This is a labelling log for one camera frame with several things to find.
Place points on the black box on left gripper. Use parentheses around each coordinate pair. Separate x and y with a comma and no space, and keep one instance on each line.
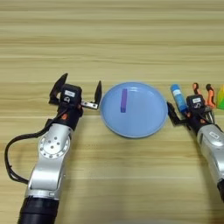
(70,93)

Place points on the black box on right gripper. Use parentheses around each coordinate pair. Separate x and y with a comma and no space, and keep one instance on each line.
(196,102)

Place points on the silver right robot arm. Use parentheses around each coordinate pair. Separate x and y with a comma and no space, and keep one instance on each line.
(214,151)

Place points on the purple rectangular block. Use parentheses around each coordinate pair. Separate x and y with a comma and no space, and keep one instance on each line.
(124,100)

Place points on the orange black needle-nose pliers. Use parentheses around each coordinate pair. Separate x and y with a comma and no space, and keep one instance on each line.
(210,97)

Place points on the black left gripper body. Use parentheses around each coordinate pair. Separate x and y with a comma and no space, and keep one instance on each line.
(70,115)

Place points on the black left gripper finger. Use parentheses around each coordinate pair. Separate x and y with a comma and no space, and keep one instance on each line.
(59,85)
(98,93)

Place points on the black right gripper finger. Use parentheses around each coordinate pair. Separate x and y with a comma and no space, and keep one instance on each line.
(172,113)
(213,118)

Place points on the colourful puzzle cube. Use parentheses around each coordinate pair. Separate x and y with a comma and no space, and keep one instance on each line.
(221,99)

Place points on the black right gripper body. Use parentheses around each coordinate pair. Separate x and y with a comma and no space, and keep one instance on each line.
(197,118)

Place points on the round blue plate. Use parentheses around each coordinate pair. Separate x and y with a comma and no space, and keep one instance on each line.
(143,116)

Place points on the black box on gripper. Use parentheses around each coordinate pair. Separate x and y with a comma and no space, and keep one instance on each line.
(196,102)
(70,93)

